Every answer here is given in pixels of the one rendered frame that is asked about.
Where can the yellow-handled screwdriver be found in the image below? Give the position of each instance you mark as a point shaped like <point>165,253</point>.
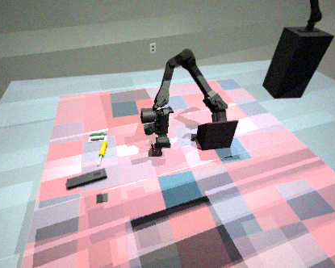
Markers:
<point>102,151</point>

